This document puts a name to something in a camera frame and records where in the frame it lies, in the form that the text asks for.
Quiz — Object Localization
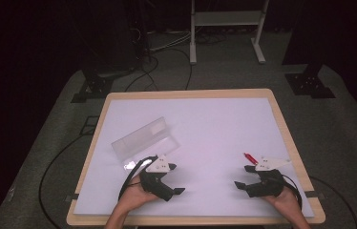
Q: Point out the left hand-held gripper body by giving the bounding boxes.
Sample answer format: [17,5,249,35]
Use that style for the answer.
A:
[139,155,175,202]

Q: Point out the red pen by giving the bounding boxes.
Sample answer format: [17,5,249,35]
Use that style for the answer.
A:
[242,152,260,165]

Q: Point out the white table sheet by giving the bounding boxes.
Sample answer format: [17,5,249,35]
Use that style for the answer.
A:
[73,97,315,219]

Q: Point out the clear plastic case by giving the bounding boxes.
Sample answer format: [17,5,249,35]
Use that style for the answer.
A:
[111,115,181,167]

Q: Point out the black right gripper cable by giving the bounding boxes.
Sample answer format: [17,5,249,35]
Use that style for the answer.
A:
[278,174,304,211]

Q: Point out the white metal desk frame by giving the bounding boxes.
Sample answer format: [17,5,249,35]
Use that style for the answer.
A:
[189,0,270,66]

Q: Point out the white floor cables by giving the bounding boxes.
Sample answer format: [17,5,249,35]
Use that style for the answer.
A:
[149,31,194,52]

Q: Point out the person's right hand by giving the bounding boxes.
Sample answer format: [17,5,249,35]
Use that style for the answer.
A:
[262,187,301,215]

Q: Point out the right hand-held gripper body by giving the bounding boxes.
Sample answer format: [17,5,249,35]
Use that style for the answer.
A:
[244,156,292,198]

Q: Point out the black stand base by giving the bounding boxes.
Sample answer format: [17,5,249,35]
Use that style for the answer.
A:
[71,65,115,104]
[283,61,337,99]

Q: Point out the black floor cable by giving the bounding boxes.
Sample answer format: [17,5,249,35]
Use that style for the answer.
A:
[38,133,89,229]
[123,47,194,93]
[309,176,357,229]

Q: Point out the person's left hand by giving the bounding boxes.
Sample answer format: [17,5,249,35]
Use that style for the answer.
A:
[118,175,159,212]

